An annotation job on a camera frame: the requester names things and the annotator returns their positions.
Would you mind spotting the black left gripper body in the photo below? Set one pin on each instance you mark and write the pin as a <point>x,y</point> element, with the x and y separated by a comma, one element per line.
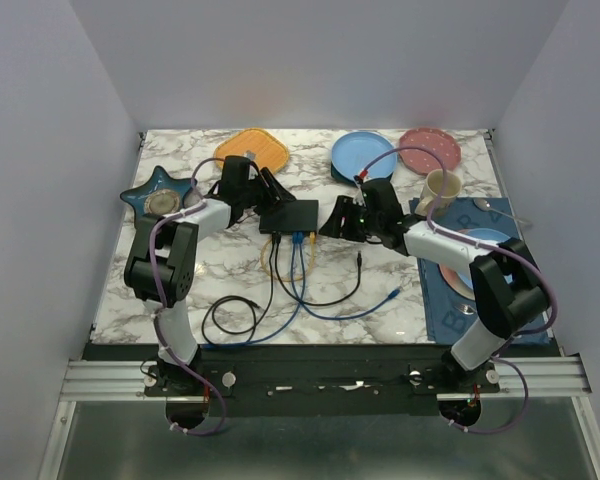
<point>253,192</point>

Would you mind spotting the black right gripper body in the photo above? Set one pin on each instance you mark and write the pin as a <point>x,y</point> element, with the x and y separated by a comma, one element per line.
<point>373,224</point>

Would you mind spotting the black network switch box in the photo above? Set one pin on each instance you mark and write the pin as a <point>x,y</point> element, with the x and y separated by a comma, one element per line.
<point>291,217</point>

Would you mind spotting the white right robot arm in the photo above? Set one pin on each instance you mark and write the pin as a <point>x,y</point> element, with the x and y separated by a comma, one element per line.
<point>512,298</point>

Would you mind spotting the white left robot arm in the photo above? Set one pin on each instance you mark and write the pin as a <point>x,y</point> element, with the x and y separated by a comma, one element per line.
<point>161,262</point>

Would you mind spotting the orange woven square plate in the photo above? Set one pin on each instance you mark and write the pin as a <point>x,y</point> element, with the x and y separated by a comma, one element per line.
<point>269,151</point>

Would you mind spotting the pink dotted plate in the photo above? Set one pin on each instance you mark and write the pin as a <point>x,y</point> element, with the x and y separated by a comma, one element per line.
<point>425,146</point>

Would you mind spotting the blue round plate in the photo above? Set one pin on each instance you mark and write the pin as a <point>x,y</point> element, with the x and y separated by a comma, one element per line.
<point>360,148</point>

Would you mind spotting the cream ceramic mug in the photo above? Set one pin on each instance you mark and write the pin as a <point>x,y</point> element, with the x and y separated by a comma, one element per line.
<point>439,192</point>

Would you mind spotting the blue star-shaped dish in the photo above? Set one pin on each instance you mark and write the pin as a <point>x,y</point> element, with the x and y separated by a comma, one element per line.
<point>161,194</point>

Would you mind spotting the pink plate on placemat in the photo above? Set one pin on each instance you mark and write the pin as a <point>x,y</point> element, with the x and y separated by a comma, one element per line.
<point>455,283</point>

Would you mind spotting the metal spoon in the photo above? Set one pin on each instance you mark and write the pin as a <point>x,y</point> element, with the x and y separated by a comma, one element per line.
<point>484,205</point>

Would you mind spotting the light blue plate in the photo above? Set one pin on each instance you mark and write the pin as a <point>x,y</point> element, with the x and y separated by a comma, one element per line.
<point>484,235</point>

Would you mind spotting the dark blue placemat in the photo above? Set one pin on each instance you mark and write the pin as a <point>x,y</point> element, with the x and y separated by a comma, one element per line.
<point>444,324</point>

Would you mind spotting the metal fork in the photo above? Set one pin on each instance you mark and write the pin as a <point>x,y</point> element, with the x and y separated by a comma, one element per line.
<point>465,309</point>

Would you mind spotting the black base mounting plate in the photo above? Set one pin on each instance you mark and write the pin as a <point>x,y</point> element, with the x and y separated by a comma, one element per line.
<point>306,405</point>

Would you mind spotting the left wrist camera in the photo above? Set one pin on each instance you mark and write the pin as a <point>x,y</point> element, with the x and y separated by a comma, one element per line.
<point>251,157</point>

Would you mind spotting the aluminium rail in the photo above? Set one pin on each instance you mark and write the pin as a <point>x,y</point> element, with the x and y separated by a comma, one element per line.
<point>540,377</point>

